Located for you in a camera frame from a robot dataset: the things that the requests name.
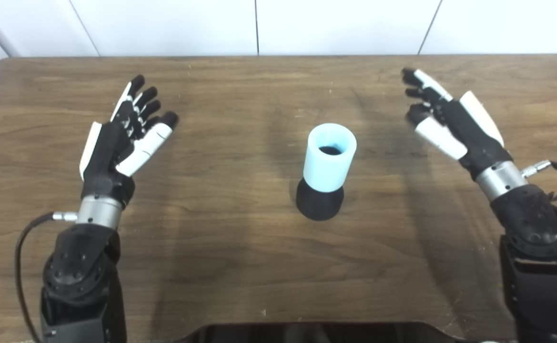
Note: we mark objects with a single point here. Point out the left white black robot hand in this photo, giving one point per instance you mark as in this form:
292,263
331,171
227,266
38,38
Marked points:
106,152

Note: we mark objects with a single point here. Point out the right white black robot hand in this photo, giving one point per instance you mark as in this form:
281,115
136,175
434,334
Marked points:
469,128

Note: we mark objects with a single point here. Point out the black flared nozzle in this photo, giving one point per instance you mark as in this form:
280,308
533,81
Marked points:
320,202

